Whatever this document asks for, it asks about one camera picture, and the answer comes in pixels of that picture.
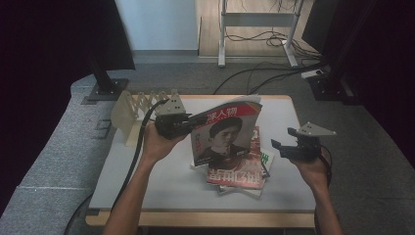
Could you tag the red-brown cover magazine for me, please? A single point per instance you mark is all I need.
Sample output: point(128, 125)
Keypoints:
point(238, 178)

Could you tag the white power strip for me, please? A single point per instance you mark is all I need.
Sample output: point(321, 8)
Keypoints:
point(311, 74)

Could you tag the person's left hand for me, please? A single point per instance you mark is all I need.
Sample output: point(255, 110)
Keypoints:
point(155, 147)

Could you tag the portrait cover magazine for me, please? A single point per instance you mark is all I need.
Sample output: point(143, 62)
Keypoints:
point(225, 137)

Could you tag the black stand with base plate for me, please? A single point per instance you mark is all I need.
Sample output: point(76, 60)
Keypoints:
point(107, 88)
point(329, 88)

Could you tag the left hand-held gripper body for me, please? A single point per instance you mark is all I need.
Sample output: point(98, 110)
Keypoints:
point(171, 125)

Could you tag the black curtain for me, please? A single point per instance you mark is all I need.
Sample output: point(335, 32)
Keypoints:
point(49, 49)
point(391, 65)

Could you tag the beige expandable book rack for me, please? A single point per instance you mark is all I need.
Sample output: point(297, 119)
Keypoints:
point(122, 114)

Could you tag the white metal desk frame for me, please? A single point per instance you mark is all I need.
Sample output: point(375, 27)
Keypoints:
point(257, 19)

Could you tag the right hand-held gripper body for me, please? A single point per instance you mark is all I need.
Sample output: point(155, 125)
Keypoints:
point(306, 148)

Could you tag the floor socket plate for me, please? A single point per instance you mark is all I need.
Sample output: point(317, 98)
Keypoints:
point(103, 129)

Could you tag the dark blue cover magazine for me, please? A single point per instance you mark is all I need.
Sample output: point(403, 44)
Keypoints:
point(267, 172)

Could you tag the person's right hand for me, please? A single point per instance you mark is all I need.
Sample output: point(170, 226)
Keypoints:
point(313, 173)

